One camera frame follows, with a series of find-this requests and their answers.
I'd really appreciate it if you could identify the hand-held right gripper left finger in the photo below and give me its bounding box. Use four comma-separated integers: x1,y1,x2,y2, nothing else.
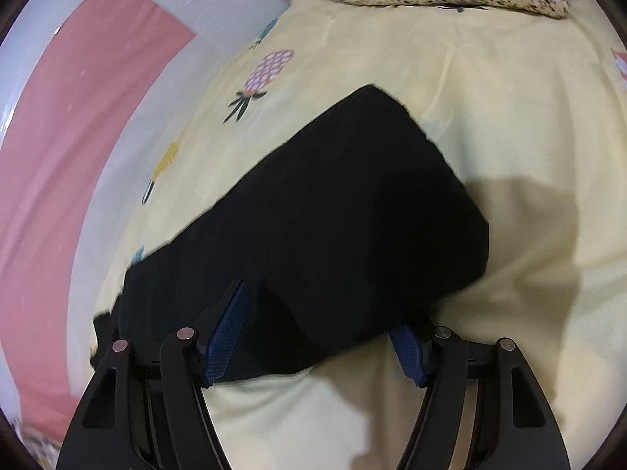
55,280,253,470

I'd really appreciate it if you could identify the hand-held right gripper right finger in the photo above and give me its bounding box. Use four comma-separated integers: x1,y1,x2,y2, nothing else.
388,312,572,470

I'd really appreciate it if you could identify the black garment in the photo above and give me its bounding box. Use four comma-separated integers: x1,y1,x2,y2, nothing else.
89,84,491,383

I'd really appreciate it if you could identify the yellow pineapple print bed sheet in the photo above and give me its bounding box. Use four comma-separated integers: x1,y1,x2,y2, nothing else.
91,0,627,470

